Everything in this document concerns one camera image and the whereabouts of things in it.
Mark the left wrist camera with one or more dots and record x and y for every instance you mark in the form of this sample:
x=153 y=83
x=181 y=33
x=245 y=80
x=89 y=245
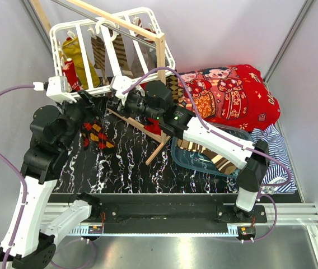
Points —
x=58 y=90

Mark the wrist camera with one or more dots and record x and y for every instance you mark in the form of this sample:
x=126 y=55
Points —
x=58 y=90
x=119 y=85

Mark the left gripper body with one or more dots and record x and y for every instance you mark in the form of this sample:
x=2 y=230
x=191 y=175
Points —
x=77 y=113

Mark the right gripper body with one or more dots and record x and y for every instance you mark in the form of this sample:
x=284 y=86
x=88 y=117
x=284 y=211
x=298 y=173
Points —
x=135 y=106

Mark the clear plastic basket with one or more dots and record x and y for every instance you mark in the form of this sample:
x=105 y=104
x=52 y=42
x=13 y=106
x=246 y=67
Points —
x=194 y=161

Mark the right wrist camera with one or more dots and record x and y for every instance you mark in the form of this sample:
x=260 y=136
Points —
x=119 y=85

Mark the red cartoon print blanket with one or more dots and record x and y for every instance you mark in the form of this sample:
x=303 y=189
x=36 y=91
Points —
x=230 y=95

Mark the wooden drying rack frame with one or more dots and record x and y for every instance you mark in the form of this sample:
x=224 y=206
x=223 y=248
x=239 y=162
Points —
x=110 y=25

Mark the yellow sock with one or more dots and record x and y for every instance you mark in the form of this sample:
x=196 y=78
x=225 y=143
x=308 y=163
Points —
x=72 y=50

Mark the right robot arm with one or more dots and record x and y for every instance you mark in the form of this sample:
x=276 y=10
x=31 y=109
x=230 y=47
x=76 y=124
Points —
x=156 y=102

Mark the white plastic clip hanger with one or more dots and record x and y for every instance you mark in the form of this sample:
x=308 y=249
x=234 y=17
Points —
x=141 y=20

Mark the brown argyle sock hanging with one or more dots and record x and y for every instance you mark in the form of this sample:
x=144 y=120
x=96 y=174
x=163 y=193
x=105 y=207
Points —
x=172 y=83

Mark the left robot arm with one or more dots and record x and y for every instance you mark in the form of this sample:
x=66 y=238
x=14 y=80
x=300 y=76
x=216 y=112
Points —
x=29 y=244

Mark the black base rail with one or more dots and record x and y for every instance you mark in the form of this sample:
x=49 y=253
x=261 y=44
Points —
x=162 y=215

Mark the blue striped shirt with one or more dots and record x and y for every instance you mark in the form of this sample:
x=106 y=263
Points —
x=276 y=174

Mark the red patterned sock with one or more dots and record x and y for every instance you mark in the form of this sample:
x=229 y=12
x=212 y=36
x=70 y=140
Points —
x=69 y=71

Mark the grey sock hanging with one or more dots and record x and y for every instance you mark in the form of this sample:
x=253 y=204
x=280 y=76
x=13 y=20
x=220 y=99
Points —
x=144 y=62

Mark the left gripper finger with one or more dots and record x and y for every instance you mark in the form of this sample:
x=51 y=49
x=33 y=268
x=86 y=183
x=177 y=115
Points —
x=85 y=96
x=97 y=107

